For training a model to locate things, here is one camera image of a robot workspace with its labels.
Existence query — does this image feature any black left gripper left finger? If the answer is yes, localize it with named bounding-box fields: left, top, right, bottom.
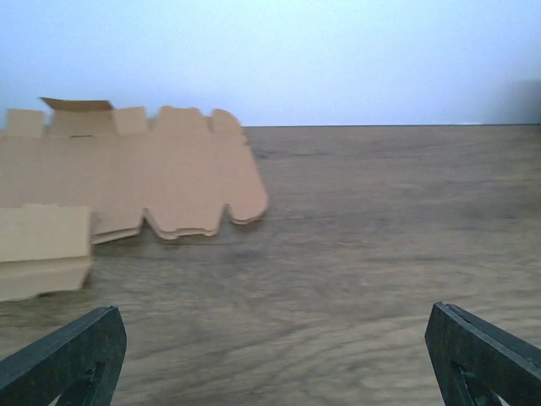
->
left=1, top=306, right=127, bottom=405

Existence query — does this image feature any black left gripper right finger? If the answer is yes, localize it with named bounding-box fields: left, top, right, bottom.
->
left=424, top=302, right=540, bottom=406

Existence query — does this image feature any stack of flat cardboard blanks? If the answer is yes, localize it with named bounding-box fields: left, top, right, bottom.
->
left=1, top=98, right=269, bottom=244

